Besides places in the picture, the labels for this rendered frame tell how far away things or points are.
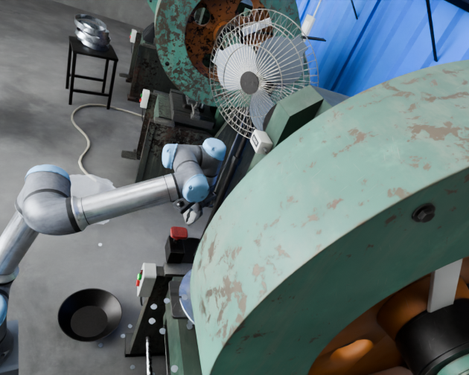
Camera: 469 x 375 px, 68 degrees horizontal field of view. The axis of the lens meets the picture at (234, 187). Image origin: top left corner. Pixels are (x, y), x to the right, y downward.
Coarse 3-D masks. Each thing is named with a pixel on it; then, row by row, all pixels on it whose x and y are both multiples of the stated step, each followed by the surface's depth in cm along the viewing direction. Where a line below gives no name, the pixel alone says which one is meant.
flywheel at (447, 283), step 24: (456, 264) 47; (408, 288) 58; (432, 288) 50; (456, 288) 57; (384, 312) 61; (408, 312) 57; (432, 312) 55; (456, 312) 53; (336, 336) 64; (360, 336) 67; (384, 336) 69; (408, 336) 56; (432, 336) 53; (456, 336) 51; (336, 360) 73; (360, 360) 74; (384, 360) 78; (408, 360) 57; (432, 360) 52; (456, 360) 52
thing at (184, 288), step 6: (186, 276) 120; (186, 282) 118; (180, 288) 115; (186, 288) 116; (180, 294) 113; (186, 294) 114; (180, 300) 111; (186, 300) 112; (186, 306) 111; (186, 312) 109; (192, 312) 109; (192, 318) 108
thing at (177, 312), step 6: (174, 282) 117; (180, 282) 118; (168, 288) 115; (174, 288) 115; (174, 294) 113; (174, 300) 111; (174, 306) 109; (180, 306) 110; (174, 312) 107; (180, 312) 108; (174, 318) 107; (180, 318) 108; (186, 318) 108
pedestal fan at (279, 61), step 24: (240, 48) 160; (264, 48) 143; (288, 48) 143; (312, 48) 138; (216, 72) 172; (240, 72) 161; (264, 72) 146; (288, 72) 150; (264, 96) 151; (240, 120) 175; (240, 144) 185; (192, 240) 243
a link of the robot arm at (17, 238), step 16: (32, 176) 95; (48, 176) 94; (64, 176) 99; (32, 192) 90; (64, 192) 94; (16, 208) 96; (16, 224) 98; (0, 240) 102; (16, 240) 101; (32, 240) 104; (0, 256) 103; (16, 256) 104; (0, 272) 106; (16, 272) 112; (0, 288) 107
